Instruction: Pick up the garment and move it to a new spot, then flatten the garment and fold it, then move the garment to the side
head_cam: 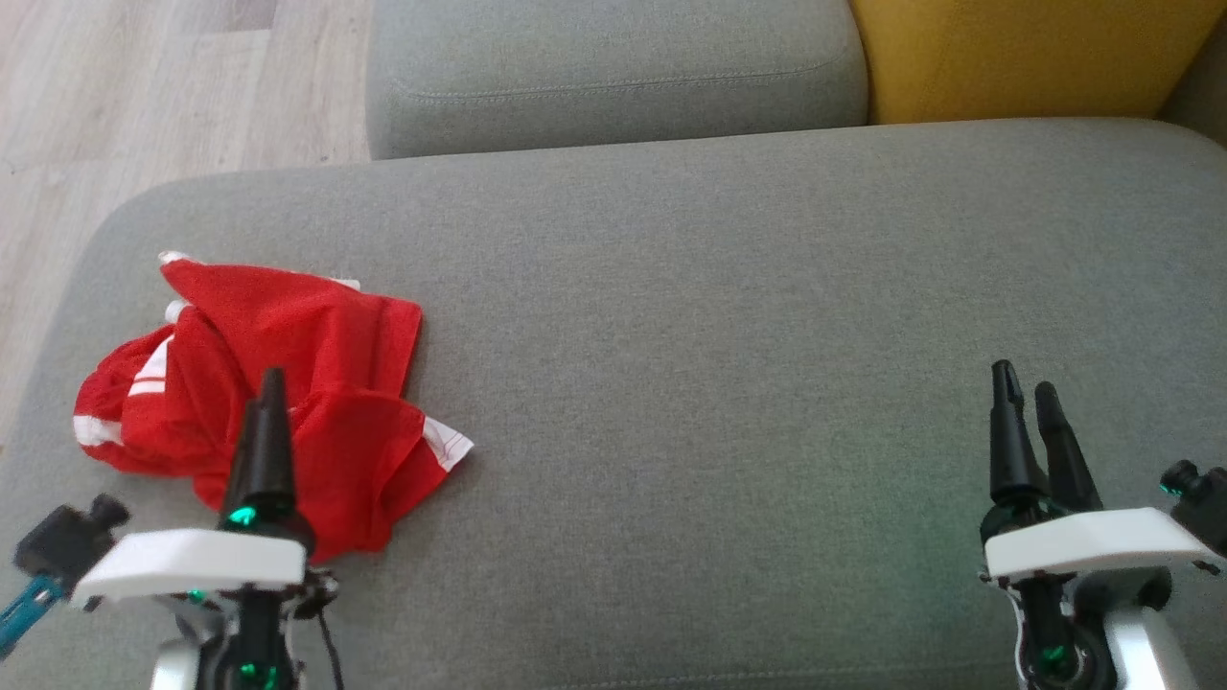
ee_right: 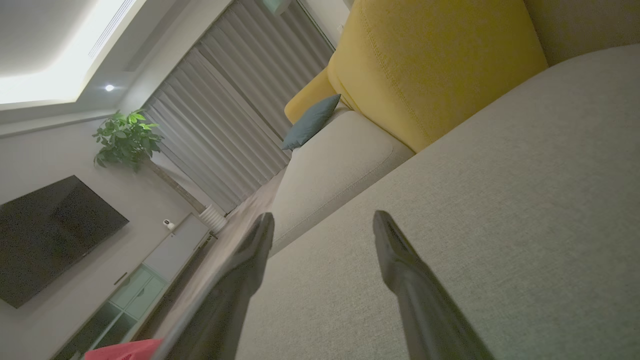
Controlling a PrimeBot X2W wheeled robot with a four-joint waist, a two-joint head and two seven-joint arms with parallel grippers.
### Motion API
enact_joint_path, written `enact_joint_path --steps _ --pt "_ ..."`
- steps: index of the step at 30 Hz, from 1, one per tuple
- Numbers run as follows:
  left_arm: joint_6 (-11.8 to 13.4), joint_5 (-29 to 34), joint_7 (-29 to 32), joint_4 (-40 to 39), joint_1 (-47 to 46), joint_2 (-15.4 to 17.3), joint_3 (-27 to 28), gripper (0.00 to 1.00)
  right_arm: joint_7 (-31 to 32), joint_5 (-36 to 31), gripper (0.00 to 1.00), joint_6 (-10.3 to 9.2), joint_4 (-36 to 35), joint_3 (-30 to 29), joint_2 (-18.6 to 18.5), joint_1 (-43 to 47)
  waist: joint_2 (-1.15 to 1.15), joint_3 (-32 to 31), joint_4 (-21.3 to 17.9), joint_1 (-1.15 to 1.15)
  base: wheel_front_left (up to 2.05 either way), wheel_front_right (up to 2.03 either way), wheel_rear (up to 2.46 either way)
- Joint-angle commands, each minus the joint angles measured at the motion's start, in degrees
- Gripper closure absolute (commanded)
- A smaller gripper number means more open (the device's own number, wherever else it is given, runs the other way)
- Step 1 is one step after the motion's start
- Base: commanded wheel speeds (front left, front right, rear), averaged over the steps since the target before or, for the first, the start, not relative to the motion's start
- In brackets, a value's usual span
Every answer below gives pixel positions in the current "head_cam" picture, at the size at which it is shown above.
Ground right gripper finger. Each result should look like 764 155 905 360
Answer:
1033 381 1104 515
989 359 1048 506

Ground large yellow sofa back cushion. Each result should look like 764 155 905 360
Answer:
848 0 1227 126

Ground red shorts with white stripe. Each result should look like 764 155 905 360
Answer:
73 326 475 564

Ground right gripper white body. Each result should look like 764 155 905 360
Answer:
979 494 1212 587

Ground grey sofa back cushion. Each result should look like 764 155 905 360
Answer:
365 0 870 161

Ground left camera cable blue plug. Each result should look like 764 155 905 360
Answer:
0 572 61 658

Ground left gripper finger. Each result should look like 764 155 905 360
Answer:
261 367 298 520
221 400 265 516

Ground grey and yellow sofa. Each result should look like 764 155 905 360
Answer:
0 117 1227 690

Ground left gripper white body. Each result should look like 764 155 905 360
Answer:
71 506 316 611

